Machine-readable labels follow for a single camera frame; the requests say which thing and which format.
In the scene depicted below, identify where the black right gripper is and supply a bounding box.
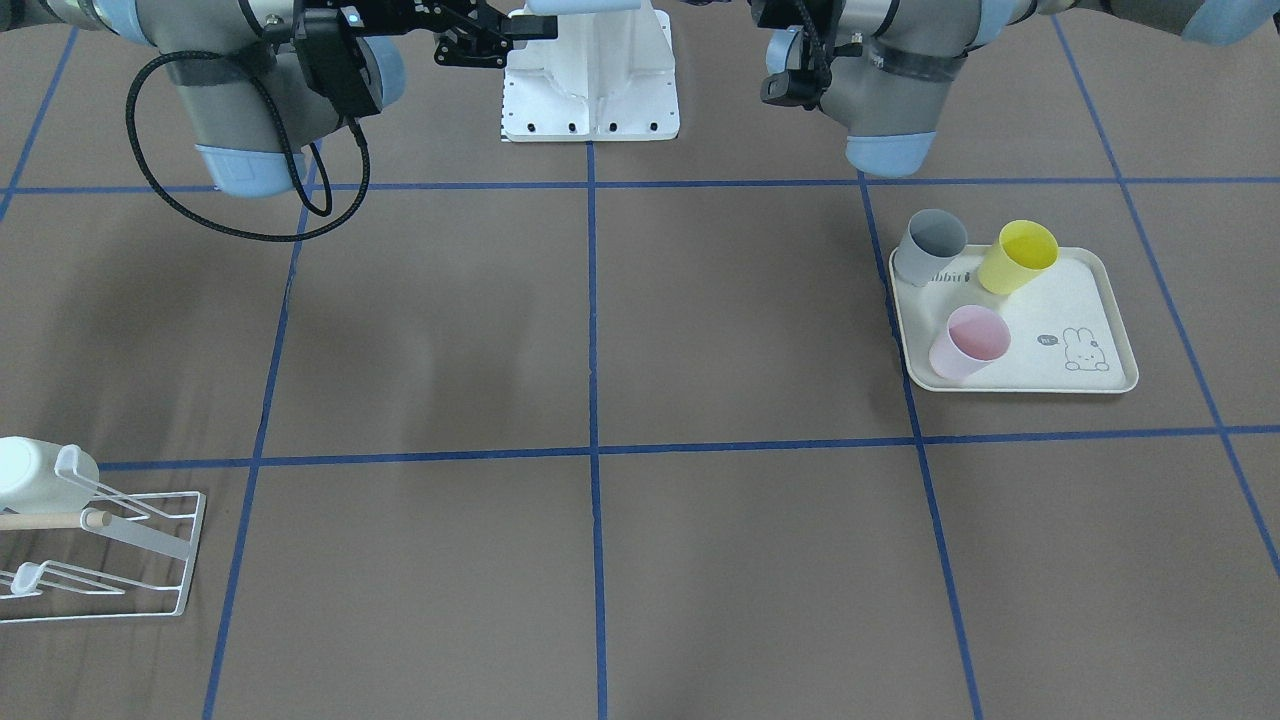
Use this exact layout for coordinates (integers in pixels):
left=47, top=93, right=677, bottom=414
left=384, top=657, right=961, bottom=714
left=294, top=1, right=558, bottom=69

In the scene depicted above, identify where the grey plastic cup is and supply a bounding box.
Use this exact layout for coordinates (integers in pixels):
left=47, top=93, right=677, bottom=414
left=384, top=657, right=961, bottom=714
left=891, top=208, right=969, bottom=287

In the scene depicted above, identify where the yellow plastic cup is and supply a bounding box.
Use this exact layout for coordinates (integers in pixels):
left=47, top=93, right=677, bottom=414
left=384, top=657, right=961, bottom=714
left=977, top=220, right=1059, bottom=296

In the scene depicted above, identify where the cream white plastic cup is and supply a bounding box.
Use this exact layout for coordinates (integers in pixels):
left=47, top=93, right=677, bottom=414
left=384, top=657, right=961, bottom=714
left=1, top=436, right=100, bottom=514

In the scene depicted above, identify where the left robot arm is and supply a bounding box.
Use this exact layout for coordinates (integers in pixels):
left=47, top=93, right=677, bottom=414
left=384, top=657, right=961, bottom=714
left=749, top=1, right=1277, bottom=178

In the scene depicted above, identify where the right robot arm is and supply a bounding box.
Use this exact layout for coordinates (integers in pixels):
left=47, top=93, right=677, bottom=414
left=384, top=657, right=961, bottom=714
left=3, top=1, right=558, bottom=199

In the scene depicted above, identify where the pink plastic cup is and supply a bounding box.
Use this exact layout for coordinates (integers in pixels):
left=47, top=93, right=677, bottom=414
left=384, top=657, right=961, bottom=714
left=928, top=304, right=1012, bottom=380

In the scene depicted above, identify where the cream plastic tray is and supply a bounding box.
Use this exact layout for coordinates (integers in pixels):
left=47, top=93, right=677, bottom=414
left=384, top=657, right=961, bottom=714
left=890, top=245, right=1140, bottom=395

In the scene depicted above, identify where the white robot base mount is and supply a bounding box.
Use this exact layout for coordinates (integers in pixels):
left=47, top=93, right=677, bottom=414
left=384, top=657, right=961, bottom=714
left=500, top=1, right=681, bottom=143

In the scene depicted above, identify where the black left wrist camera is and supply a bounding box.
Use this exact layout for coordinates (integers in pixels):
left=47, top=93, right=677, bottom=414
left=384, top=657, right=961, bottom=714
left=760, top=35, right=832, bottom=110

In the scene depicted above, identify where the white wire cup rack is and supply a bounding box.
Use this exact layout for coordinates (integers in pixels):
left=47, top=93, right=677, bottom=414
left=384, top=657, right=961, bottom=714
left=3, top=464, right=209, bottom=624

